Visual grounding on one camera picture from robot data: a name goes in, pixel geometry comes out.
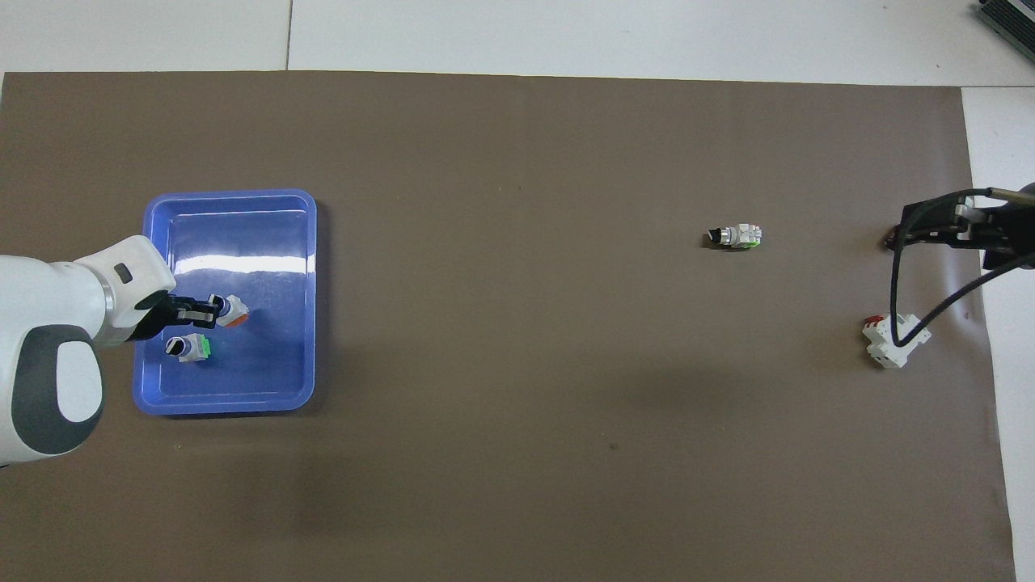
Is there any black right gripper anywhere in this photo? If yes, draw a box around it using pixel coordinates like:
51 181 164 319
893 194 1035 272

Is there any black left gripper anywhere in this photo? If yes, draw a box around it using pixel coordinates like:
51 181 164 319
129 293 223 344

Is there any blue plastic tray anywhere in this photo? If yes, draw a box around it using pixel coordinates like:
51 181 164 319
132 188 319 417

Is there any white circuit breaker red lever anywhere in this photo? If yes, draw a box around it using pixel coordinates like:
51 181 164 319
862 312 932 369

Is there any grey metal device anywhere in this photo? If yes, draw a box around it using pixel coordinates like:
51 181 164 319
974 0 1035 65

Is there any brown paper table mat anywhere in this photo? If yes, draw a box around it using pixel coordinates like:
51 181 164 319
0 71 1018 582

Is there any white selector switch green base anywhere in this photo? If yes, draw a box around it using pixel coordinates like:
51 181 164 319
165 333 213 364

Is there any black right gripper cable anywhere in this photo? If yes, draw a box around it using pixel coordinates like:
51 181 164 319
889 188 1035 348

